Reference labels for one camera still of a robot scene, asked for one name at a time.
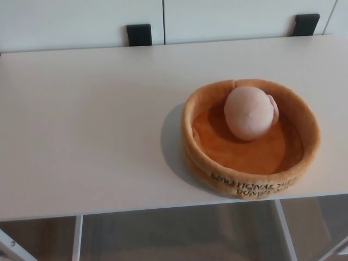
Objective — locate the cream plush dumpling toy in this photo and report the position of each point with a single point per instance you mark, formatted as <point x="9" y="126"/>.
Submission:
<point x="248" y="114"/>

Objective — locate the orange round plush plate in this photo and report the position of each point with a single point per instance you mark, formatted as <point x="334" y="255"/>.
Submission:
<point x="244" y="160"/>

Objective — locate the left black wall bracket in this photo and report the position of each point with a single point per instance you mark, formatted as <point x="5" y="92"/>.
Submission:
<point x="138" y="35"/>

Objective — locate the black wall bracket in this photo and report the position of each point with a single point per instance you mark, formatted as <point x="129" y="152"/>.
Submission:
<point x="138" y="35"/>
<point x="307" y="25"/>

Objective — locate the white table leg frame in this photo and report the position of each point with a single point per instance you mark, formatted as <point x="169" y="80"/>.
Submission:
<point x="282" y="225"/>
<point x="77" y="239"/>

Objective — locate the right black wall bracket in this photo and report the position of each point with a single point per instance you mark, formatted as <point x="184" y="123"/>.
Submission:
<point x="307" y="25"/>

